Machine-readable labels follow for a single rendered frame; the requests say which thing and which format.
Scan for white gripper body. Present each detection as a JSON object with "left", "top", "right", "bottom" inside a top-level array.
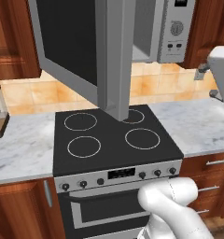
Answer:
[{"left": 207, "top": 45, "right": 224, "bottom": 114}]

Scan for silver microwave oven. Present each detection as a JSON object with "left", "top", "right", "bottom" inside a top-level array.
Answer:
[{"left": 132, "top": 0, "right": 197, "bottom": 65}]

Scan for grey microwave door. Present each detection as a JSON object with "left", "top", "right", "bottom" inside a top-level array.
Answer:
[{"left": 27, "top": 0, "right": 137, "bottom": 122}]

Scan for black and silver stove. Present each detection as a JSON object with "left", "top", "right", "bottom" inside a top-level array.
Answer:
[{"left": 52, "top": 104, "right": 185, "bottom": 239}]

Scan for black oven door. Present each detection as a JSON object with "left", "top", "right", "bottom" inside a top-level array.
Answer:
[{"left": 57, "top": 186, "right": 156, "bottom": 239}]

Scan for brown wooden base cupboard door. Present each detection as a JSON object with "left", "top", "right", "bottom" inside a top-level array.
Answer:
[{"left": 0, "top": 176, "right": 67, "bottom": 239}]

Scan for brown wooden wall cupboard door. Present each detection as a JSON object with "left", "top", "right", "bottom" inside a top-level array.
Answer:
[
  {"left": 0, "top": 0, "right": 43, "bottom": 81},
  {"left": 180, "top": 0, "right": 224, "bottom": 70}
]

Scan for silver drawer handle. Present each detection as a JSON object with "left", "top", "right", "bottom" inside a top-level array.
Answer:
[
  {"left": 197, "top": 185, "right": 221, "bottom": 193},
  {"left": 205, "top": 158, "right": 224, "bottom": 166},
  {"left": 196, "top": 208, "right": 211, "bottom": 216}
]

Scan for silver cupboard door handle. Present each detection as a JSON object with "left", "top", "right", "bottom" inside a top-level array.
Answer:
[{"left": 43, "top": 179, "right": 54, "bottom": 208}]

